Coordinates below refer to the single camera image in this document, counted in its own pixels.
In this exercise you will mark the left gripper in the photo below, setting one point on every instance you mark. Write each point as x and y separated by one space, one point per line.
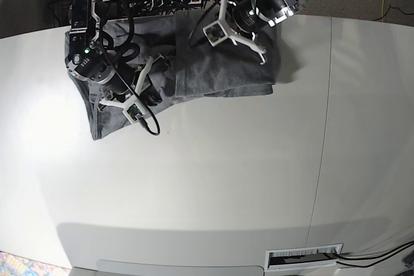
244 17

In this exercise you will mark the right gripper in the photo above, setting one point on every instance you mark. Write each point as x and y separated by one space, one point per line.
117 88

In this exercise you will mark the grey T-shirt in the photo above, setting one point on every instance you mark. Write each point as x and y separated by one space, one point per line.
224 71

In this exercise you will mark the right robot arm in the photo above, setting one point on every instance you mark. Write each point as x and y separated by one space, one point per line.
95 59

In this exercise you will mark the black power strip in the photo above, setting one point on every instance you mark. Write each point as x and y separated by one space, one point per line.
162 4

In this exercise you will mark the table cable grommet slot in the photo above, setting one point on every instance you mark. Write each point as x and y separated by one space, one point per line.
302 258

